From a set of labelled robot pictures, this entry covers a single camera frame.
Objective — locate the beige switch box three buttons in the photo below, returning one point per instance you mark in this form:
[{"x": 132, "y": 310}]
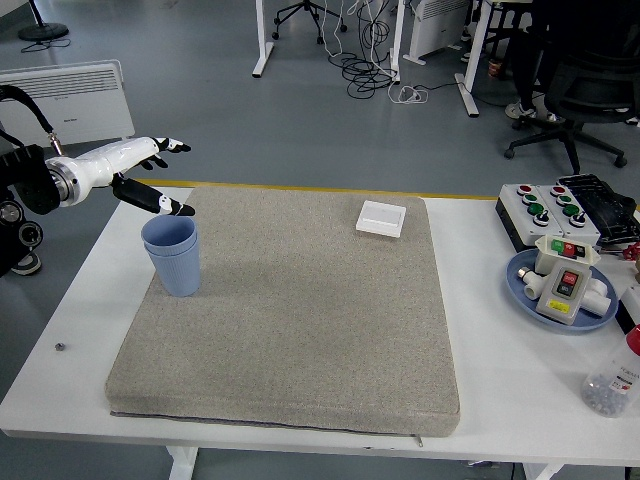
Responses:
[{"x": 565, "y": 249}]

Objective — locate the black fan stand base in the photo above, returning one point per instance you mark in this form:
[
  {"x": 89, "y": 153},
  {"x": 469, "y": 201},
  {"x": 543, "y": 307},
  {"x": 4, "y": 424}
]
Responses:
[{"x": 44, "y": 31}]

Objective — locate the clear screw bottle red cap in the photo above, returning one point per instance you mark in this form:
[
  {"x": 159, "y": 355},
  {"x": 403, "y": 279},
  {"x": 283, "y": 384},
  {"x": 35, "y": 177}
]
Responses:
[{"x": 612, "y": 380}]

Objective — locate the grey switch box red button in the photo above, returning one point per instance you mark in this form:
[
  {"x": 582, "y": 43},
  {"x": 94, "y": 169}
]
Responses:
[{"x": 560, "y": 295}]

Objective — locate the black plastic tool tray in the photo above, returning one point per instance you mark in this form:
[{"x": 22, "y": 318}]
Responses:
[{"x": 607, "y": 205}]

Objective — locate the blue ribbed plastic cup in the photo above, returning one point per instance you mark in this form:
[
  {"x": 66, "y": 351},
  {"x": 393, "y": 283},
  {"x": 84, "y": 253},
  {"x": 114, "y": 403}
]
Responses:
[
  {"x": 170, "y": 231},
  {"x": 177, "y": 275}
]

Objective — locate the blue round plate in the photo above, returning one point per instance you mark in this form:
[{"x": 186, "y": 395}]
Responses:
[{"x": 520, "y": 300}]

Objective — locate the white table leg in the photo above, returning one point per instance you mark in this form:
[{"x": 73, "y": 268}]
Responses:
[
  {"x": 542, "y": 472},
  {"x": 182, "y": 462}
]

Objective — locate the white plastic pipe tee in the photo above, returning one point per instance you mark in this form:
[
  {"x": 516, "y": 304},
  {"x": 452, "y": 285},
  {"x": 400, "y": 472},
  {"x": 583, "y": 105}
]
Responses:
[{"x": 600, "y": 300}]

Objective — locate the person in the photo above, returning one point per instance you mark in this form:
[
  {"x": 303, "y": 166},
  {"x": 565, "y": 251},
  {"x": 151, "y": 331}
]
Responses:
[
  {"x": 29, "y": 265},
  {"x": 525, "y": 70}
]

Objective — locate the large white panel heater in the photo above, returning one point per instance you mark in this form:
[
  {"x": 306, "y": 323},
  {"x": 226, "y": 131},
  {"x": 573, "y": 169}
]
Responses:
[{"x": 85, "y": 107}]

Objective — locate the white pipe fitting metal end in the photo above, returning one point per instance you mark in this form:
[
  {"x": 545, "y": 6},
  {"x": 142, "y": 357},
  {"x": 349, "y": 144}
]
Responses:
[{"x": 531, "y": 286}]

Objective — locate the grey-brown cushion mat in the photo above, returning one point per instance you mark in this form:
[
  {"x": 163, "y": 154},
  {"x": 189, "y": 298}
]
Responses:
[{"x": 310, "y": 325}]

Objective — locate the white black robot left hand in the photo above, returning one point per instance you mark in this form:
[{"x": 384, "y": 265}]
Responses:
[{"x": 107, "y": 162}]

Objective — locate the white desk leg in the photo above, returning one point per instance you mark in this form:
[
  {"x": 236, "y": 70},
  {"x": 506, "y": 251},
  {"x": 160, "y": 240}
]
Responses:
[
  {"x": 262, "y": 45},
  {"x": 471, "y": 75},
  {"x": 396, "y": 45}
]

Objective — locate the small red can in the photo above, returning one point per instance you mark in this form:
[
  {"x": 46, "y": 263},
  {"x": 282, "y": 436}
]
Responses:
[{"x": 495, "y": 68}]

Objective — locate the white push-button control box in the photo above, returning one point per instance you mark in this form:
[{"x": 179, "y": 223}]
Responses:
[
  {"x": 582, "y": 230},
  {"x": 520, "y": 210}
]

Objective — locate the black office chair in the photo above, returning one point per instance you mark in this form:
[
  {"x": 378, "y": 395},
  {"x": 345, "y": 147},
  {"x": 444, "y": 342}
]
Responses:
[{"x": 590, "y": 95}]

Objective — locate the black star chair base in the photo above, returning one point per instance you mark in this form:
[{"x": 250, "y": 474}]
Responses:
[{"x": 302, "y": 9}]

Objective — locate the white wall switch plate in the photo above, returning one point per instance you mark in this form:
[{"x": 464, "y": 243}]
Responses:
[{"x": 380, "y": 218}]

